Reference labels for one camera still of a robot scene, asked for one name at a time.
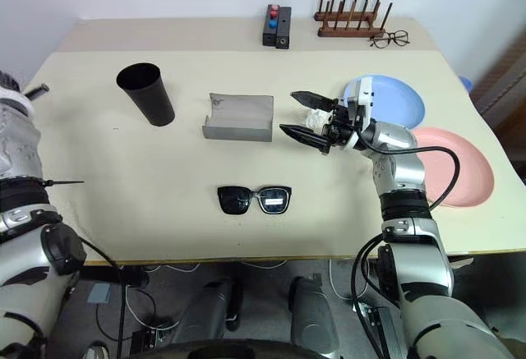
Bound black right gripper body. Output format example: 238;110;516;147
322;97;365;149

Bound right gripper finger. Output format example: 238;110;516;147
279;122;332;156
290;90;339;113

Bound white paper ball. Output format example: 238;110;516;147
304;108;335;129

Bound grey glasses case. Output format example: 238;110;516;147
201;92;275;144

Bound black sunglasses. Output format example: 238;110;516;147
217;185;293;215

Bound pink plate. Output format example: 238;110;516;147
410;127;496;210

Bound black plastic cup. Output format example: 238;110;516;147
116;62;177;127

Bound light blue plate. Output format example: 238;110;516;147
343;73;427;130

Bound brown wooden peg rack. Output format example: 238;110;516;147
314;0;394;39

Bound black box with coloured buttons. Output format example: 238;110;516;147
261;3;281;48

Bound plain black box with hole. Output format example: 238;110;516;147
275;6;293;51

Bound dark-rimmed clear eyeglasses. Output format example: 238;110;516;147
368;30;411;50

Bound dark brown wooden furniture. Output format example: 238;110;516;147
472;83;526;142

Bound dark rounded shape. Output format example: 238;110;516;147
287;276;339;352
172;276;244;340

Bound dark curved rim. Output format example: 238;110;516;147
135;338;330;359

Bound small grey floor box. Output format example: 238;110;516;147
88;283;113;305

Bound white shoe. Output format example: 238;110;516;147
81;341;110;359

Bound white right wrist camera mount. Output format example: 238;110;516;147
344;76;376;153

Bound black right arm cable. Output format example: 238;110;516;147
351;136;462;359

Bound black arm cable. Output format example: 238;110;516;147
351;136;462;359
80;235;127;359

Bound white floor cable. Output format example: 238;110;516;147
328;258;359;303

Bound black floor bracket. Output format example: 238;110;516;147
363;305;406;359

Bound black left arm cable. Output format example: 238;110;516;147
80;235;127;359

